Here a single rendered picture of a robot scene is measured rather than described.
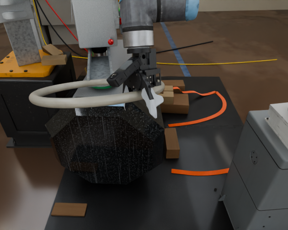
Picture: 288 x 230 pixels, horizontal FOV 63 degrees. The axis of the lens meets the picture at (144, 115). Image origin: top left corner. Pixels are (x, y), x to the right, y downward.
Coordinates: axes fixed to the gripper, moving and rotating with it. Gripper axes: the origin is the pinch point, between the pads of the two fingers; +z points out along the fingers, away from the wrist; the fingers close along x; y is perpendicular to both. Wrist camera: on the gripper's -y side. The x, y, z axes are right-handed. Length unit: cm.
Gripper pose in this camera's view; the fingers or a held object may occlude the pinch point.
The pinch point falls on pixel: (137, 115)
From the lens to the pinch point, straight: 73.6
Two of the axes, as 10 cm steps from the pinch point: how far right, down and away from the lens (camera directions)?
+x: -6.3, -1.7, 7.6
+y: 7.8, -2.2, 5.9
